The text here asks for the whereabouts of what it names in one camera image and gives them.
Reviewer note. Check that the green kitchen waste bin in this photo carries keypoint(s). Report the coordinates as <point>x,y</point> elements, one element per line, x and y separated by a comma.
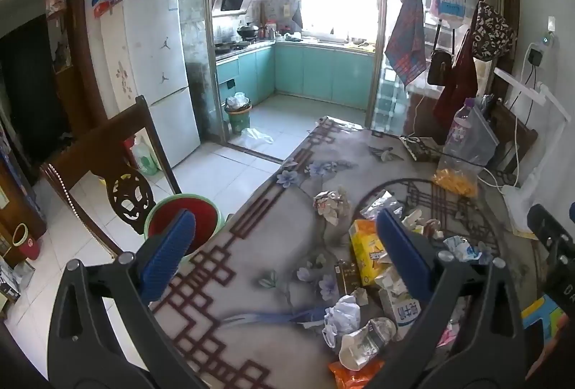
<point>238,119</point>

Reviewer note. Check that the plaid hanging towel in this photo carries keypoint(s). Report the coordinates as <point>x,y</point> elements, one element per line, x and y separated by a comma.
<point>406,39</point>

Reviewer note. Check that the yellow mat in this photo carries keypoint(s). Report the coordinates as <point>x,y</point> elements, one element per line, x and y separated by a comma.
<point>521,232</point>

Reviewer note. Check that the teal kitchen base cabinets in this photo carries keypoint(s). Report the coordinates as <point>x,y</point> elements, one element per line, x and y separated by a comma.
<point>323,70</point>

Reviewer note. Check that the yellow carton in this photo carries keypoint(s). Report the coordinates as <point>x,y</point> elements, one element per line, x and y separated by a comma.
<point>366,250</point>

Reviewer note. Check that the brown paper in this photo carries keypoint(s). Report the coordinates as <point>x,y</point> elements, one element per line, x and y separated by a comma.
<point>424,225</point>

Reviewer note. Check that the pink plastic wrapper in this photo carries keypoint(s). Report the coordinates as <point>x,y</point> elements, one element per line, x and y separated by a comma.
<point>448,333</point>

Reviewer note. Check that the white milk carton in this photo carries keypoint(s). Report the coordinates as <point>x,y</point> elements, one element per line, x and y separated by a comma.
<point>397,308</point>

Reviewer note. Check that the blue yellow toy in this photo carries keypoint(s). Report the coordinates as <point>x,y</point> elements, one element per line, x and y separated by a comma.
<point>543,317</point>

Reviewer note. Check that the crumpled white paper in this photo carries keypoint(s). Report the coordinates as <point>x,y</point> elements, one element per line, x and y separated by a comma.
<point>343,317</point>

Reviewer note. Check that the silver foil wrapper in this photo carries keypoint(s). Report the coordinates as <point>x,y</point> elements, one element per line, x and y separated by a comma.
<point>379,205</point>

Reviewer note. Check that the black wall charger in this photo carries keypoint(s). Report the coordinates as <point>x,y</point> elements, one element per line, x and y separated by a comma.
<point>533,56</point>

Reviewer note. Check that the white desk lamp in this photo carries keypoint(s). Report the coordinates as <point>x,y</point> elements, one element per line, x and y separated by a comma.
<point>519,200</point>

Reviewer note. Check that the orange snack wrapper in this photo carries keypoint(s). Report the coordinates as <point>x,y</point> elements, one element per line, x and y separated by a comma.
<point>350,378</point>

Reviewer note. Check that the black wok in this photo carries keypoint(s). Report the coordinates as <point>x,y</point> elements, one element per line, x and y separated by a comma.
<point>248,32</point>

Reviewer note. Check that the green detergent bottle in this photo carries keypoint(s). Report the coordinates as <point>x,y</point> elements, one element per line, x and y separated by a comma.
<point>144,160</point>

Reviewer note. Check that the dark tray of snacks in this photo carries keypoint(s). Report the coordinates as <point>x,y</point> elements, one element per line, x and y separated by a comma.
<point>420,150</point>

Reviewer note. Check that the red blue bag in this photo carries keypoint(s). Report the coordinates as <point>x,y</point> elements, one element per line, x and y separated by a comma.
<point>101,3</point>

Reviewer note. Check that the blue white plastic pack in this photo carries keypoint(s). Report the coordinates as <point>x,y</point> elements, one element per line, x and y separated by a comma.
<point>462,249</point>

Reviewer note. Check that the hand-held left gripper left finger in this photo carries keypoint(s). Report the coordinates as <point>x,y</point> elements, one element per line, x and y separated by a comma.
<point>166,252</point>

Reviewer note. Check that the black hanging bag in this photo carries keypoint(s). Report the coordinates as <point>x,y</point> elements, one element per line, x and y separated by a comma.
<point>438,68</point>

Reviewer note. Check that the dark wooden door frame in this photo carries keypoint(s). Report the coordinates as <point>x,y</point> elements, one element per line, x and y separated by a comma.
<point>87,56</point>

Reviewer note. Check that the clear plastic bag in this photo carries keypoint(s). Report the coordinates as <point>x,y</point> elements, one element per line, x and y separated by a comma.
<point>257,136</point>

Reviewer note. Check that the carved wooden chair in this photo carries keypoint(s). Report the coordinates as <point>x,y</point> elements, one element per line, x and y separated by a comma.
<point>81,155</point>

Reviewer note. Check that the zip bag of orange snacks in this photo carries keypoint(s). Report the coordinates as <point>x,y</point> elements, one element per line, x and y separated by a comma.
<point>458,180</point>

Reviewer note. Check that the red bucket with green rim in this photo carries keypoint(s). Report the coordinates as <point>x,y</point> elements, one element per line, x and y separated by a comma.
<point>209,216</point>

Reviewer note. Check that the purple label water bottle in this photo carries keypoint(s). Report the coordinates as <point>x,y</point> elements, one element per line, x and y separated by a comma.
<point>459,128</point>

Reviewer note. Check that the white wall socket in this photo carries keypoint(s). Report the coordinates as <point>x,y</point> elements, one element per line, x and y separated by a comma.
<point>546,41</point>

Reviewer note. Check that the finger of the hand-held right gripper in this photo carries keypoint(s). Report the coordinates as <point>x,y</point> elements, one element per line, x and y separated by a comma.
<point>543,223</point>

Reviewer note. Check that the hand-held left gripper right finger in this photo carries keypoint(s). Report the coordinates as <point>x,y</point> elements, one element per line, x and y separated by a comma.
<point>404,256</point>

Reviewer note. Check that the dark red cloth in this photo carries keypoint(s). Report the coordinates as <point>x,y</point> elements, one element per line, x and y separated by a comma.
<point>460,88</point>

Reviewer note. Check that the crumpled printed paper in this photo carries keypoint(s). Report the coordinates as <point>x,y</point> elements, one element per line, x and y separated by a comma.
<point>331,205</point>

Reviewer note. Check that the white refrigerator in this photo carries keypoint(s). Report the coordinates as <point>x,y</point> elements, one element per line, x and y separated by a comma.
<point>152,56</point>

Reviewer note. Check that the crushed clear plastic bottle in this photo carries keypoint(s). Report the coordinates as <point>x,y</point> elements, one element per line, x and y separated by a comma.
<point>361,346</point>

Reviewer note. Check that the small pink bin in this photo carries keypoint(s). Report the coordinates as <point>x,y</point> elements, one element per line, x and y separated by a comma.
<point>26,245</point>

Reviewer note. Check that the small dark carton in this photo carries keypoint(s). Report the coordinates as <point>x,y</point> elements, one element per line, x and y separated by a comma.
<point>347,276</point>

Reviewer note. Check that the dark floral bag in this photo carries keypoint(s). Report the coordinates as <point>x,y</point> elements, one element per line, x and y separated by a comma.
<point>492,32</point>

